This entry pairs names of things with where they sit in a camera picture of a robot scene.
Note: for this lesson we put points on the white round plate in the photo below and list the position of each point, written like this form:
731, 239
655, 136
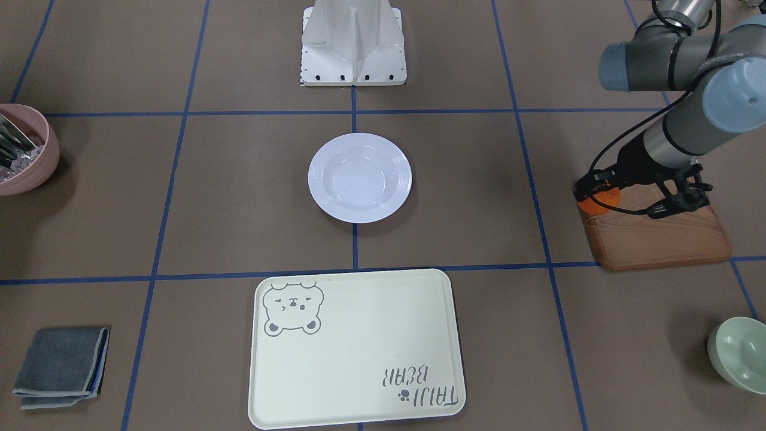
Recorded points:
360, 178

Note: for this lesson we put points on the cream bear tray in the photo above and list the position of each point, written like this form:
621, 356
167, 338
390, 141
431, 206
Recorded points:
354, 348

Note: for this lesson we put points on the grey folded cloth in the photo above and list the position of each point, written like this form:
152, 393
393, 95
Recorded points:
62, 367

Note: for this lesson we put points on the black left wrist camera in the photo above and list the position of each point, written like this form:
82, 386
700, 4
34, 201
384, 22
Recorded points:
683, 191

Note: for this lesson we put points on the orange fruit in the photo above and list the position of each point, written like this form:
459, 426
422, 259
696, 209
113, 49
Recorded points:
600, 203

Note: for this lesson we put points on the green ceramic bowl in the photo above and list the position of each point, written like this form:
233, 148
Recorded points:
736, 350

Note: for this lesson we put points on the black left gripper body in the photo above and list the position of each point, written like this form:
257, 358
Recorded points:
630, 161

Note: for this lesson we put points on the metal scoop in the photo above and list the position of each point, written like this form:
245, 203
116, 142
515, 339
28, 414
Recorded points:
18, 151

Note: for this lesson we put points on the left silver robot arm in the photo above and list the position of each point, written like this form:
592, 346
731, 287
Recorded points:
721, 77

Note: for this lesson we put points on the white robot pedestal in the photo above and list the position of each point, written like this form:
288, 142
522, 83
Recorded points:
352, 43

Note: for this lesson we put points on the wooden cutting board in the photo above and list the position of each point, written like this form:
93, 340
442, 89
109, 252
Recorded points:
623, 242

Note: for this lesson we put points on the pink bowl with ice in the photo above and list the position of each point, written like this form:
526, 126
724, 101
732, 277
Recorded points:
32, 123

